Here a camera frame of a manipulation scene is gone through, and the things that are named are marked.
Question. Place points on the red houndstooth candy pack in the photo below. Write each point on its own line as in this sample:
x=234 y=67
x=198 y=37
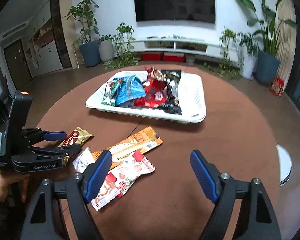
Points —
x=154 y=73

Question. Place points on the trailing vine plant right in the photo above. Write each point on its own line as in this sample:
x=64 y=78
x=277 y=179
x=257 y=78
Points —
x=225 y=68

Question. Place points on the white bear snack pack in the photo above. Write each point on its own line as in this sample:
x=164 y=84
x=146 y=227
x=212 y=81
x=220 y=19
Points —
x=83 y=160

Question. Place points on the tall plant blue pot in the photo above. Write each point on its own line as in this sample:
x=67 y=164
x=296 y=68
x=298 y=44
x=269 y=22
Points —
x=84 y=13
x=269 y=30

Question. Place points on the white shelf cabinet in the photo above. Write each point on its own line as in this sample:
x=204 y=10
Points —
x=40 y=48

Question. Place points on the tall plant blue pot right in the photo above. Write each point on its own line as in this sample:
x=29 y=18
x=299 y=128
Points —
x=269 y=30

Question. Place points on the red storage box right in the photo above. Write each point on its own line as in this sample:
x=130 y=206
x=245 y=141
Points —
x=173 y=57

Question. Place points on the orange long snack pack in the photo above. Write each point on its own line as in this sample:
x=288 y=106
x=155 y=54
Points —
x=142 y=141

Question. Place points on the red paper bag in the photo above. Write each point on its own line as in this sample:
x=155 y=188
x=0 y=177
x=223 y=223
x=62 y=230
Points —
x=276 y=87

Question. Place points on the gold red snack pack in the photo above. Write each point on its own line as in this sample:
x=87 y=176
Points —
x=78 y=136

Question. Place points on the red storage box left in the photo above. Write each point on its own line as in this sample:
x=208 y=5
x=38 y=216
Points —
x=151 y=56

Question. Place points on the plant in white pot left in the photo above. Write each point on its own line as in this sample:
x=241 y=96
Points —
x=106 y=48

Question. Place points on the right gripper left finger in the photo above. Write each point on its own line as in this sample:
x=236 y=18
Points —
x=45 y=220

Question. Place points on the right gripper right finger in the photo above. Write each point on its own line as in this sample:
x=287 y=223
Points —
x=256 y=220

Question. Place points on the trailing vine plant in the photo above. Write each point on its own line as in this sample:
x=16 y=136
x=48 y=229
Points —
x=125 y=54
x=225 y=68

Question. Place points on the white long snack pack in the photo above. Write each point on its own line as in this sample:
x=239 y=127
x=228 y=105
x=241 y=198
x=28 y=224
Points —
x=191 y=98

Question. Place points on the trailing vine plant left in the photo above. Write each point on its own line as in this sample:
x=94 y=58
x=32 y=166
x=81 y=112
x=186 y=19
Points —
x=125 y=54

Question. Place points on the red Mylikes chocolate bag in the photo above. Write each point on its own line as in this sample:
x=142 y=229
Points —
x=155 y=95

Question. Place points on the light blue snack pack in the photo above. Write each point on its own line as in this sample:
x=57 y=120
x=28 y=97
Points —
x=131 y=88

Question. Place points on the brown entrance door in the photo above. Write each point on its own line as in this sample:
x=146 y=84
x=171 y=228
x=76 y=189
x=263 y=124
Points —
x=17 y=64

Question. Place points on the dark blue Tipo cake pack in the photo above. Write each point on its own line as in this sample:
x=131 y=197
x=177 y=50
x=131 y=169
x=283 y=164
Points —
x=127 y=104

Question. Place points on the white plastic tray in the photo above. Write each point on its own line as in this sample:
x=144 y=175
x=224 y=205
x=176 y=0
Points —
x=94 y=101

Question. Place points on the person left hand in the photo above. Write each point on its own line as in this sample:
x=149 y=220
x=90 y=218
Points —
x=10 y=177

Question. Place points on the white red fruit snack pack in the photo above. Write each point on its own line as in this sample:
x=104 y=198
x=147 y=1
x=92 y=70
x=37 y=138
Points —
x=121 y=178

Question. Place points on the green red snack pack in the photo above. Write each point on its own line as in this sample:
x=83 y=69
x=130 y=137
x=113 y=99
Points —
x=111 y=91

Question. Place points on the wall mounted black television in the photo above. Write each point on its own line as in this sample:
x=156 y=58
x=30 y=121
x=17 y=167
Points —
x=185 y=10

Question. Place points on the plant in white pot right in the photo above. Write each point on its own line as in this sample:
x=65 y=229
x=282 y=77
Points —
x=249 y=49

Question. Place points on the white tv console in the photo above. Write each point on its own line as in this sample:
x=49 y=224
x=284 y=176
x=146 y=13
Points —
x=207 y=50

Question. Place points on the tall plant blue pot left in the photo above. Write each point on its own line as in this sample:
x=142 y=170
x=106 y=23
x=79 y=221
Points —
x=84 y=13

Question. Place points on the black snack bag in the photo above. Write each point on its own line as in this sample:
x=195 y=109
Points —
x=172 y=79

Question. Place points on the plant in white pot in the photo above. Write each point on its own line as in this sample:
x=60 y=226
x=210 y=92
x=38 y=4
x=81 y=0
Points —
x=106 y=48
x=249 y=49

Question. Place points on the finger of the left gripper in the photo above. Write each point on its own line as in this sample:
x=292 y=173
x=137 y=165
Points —
x=32 y=136
x=36 y=159

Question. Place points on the red storage box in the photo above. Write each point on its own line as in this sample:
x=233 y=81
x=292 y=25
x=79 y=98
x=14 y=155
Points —
x=173 y=57
x=151 y=56

